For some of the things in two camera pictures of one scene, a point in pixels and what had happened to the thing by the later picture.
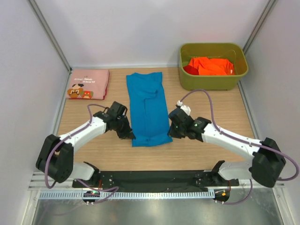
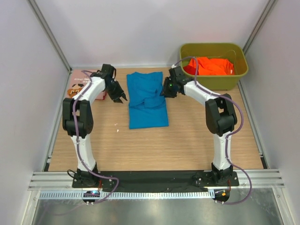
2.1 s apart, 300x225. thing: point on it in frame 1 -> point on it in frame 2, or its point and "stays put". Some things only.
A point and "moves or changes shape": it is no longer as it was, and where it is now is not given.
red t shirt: x=190 y=70 stays put
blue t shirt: x=149 y=118 moves or changes shape
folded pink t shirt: x=88 y=84 stays put
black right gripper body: x=176 y=129 -> x=168 y=89
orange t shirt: x=212 y=66 stays put
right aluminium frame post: x=259 y=26 stays put
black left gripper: x=124 y=129 -> x=116 y=92
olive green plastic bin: x=232 y=52 stays put
